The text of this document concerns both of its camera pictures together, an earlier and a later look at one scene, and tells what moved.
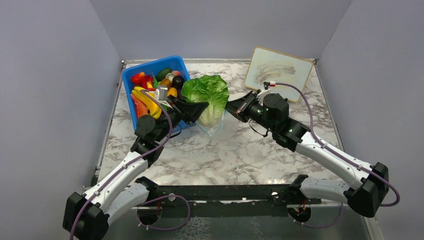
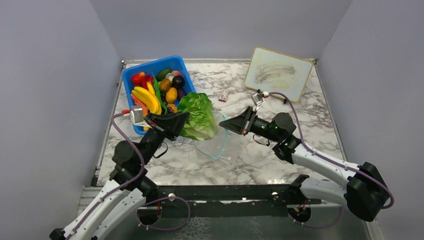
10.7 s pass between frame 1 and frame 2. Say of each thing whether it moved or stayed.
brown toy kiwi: stayed
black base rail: stayed
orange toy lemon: stayed
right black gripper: moved
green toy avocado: stayed
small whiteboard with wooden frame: stayed
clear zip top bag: moved
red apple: stayed
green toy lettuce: moved
